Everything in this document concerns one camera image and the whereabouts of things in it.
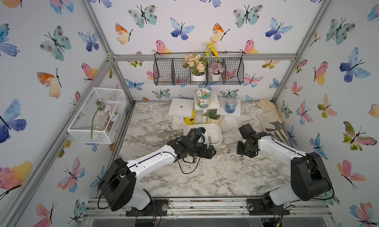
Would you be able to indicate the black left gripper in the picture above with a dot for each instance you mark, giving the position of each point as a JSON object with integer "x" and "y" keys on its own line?
{"x": 208, "y": 155}

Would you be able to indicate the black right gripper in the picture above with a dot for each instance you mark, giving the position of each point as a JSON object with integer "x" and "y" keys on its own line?
{"x": 239, "y": 143}

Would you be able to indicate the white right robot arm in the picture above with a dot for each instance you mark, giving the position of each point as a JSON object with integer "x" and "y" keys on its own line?
{"x": 308, "y": 176}

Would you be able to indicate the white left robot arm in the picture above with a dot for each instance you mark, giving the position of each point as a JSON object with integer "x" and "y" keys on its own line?
{"x": 118, "y": 185}

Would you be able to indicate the white storage box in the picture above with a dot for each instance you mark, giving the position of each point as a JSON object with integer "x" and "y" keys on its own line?
{"x": 213, "y": 135}

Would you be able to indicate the yellow bottle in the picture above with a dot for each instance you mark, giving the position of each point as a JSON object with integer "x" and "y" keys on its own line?
{"x": 190, "y": 120}

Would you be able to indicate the small succulent pot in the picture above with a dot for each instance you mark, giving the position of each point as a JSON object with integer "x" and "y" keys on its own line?
{"x": 212, "y": 117}

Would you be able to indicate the grey patterned work glove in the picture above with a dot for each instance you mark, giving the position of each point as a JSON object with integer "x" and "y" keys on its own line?
{"x": 271, "y": 125}

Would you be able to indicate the white display stand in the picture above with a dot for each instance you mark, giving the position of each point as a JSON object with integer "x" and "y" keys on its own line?
{"x": 182, "y": 108}

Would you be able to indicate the beige work glove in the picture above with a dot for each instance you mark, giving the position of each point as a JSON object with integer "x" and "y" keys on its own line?
{"x": 269, "y": 106}

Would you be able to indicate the blue can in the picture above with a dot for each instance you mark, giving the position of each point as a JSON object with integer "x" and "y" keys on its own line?
{"x": 230, "y": 105}

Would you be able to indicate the green lidded jar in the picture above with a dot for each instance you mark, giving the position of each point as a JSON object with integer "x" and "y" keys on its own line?
{"x": 203, "y": 98}

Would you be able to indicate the beige flowers white pot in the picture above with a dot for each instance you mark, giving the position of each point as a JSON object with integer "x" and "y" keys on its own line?
{"x": 197, "y": 65}

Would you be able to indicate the purple flowers white pot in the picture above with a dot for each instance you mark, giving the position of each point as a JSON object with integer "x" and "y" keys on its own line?
{"x": 216, "y": 69}

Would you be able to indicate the yellow artificial flower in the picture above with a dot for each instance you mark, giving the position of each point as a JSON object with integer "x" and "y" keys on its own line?
{"x": 210, "y": 50}

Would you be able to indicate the pink artificial rose stem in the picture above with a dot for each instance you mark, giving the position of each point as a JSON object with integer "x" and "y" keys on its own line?
{"x": 101, "y": 109}

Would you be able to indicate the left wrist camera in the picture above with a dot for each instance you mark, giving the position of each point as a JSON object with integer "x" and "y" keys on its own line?
{"x": 196, "y": 134}

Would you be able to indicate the black wire wall basket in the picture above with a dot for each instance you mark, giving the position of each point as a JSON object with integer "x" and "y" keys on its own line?
{"x": 168, "y": 70}

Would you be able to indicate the white mesh wall basket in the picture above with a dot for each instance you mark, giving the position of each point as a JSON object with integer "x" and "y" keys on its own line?
{"x": 80, "y": 127}

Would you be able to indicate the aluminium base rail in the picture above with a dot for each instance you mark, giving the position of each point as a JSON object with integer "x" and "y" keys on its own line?
{"x": 185, "y": 207}

